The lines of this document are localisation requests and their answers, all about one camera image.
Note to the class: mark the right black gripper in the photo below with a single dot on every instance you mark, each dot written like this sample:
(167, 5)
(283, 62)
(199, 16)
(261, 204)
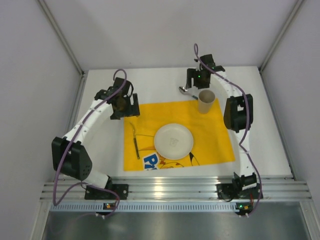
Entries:
(194, 78)

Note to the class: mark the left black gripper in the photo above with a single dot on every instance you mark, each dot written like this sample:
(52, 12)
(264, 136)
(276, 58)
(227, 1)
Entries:
(132, 107)

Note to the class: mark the spoon with teal handle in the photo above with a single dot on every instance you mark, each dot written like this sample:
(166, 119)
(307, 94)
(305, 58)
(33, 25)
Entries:
(185, 92)

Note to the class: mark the beige cup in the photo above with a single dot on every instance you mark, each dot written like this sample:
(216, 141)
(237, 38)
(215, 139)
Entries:
(206, 99)

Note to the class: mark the fork with teal handle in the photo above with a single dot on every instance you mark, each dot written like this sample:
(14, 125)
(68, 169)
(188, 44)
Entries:
(135, 141)

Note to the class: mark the cream round plate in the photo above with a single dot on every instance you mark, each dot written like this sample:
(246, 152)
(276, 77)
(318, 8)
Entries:
(173, 141)

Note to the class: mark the yellow cartoon cloth placemat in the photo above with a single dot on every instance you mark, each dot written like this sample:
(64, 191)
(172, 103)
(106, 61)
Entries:
(211, 142)

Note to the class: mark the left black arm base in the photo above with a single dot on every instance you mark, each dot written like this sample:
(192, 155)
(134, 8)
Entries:
(118, 191)

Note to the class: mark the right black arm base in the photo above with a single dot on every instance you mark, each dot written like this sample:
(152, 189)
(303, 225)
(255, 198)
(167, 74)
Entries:
(241, 187)

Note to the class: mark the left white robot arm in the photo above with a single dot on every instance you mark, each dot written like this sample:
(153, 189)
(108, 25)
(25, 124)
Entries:
(69, 154)

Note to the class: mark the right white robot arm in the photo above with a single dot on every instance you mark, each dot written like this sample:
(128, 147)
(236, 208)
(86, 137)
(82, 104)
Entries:
(238, 117)

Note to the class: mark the slotted grey cable duct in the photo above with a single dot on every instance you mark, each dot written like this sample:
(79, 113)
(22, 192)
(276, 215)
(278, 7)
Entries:
(153, 207)

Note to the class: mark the right aluminium frame post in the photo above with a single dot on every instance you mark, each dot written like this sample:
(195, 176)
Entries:
(281, 34)

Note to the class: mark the aluminium frame post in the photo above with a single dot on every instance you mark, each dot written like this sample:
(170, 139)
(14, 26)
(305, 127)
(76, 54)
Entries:
(60, 35)
(281, 34)

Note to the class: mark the aluminium mounting rail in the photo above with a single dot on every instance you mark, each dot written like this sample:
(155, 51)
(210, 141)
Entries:
(205, 188)

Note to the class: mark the left aluminium frame post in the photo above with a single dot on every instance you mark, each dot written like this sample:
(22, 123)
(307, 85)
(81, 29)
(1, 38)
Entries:
(60, 35)

